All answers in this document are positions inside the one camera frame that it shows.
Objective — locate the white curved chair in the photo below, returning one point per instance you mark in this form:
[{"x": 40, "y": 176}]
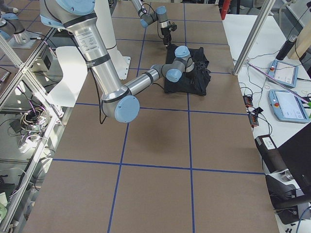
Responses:
[{"x": 74, "y": 69}]

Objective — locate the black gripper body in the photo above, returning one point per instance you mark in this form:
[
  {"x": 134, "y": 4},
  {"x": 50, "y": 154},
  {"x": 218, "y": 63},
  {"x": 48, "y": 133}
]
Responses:
[
  {"x": 165, "y": 33},
  {"x": 190, "y": 72}
]

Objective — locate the black water bottle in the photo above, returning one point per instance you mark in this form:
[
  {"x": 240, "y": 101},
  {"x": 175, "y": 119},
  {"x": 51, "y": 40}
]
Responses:
[{"x": 287, "y": 46}]

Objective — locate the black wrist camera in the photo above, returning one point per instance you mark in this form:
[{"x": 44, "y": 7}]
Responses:
[
  {"x": 172, "y": 27},
  {"x": 202, "y": 66}
]

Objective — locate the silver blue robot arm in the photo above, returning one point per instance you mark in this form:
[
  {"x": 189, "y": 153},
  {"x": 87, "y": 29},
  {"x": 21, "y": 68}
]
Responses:
[
  {"x": 148, "y": 16},
  {"x": 118, "y": 100}
]

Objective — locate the red cylinder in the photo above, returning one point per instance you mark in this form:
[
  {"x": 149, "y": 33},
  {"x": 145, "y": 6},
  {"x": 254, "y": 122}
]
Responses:
[{"x": 225, "y": 7}]

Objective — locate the white pillar with base plate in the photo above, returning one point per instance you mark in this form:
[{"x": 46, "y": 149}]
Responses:
[{"x": 105, "y": 28}]

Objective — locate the blue teach pendant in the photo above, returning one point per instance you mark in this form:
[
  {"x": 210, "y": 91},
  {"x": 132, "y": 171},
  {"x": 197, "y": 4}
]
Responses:
[
  {"x": 287, "y": 107},
  {"x": 284, "y": 73}
]

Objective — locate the black monitor and stand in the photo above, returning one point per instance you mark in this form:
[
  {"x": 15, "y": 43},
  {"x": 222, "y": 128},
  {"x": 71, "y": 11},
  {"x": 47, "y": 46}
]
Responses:
[{"x": 290, "y": 202}]

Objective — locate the black box with label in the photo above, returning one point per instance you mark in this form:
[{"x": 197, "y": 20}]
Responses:
[{"x": 270, "y": 157}]

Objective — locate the near blue teach pendant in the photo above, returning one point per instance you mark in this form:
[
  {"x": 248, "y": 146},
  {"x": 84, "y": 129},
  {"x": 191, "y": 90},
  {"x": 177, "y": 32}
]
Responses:
[{"x": 287, "y": 107}]

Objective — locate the orange terminal block strip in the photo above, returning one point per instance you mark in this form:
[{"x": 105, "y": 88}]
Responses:
[{"x": 251, "y": 111}]

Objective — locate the aluminium frame post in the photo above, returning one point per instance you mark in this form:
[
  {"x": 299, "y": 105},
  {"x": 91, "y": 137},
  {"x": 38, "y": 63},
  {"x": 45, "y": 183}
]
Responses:
[{"x": 258, "y": 24}]

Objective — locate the far blue teach pendant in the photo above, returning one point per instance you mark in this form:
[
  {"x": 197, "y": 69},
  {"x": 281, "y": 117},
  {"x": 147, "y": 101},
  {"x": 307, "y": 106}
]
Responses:
[{"x": 284, "y": 73}]

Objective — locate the metal stand with green tip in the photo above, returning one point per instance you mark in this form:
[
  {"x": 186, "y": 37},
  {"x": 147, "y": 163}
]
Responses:
[{"x": 276, "y": 82}]

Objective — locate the black printed t-shirt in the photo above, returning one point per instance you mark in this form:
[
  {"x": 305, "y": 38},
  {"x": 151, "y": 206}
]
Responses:
[{"x": 194, "y": 81}]

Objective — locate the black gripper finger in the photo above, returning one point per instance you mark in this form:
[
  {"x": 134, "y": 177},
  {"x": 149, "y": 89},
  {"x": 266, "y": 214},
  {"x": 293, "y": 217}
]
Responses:
[{"x": 166, "y": 42}]

